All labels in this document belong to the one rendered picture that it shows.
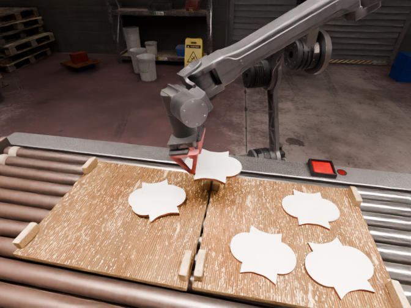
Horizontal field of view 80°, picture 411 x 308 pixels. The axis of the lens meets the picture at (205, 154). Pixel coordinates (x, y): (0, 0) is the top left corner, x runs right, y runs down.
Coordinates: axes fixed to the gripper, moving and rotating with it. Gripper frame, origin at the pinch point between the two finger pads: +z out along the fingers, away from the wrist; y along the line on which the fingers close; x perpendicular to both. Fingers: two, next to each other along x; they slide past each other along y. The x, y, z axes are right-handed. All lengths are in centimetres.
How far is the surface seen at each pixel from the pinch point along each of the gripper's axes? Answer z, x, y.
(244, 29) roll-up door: 49, 4, 466
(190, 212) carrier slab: 12.1, 2.8, -6.4
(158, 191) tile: 8.3, 12.3, -1.8
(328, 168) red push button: 21.5, -37.3, 18.8
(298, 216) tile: 17.2, -24.7, -4.0
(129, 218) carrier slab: 8.8, 17.7, -10.8
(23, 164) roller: 1, 65, 8
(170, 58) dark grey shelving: 63, 143, 408
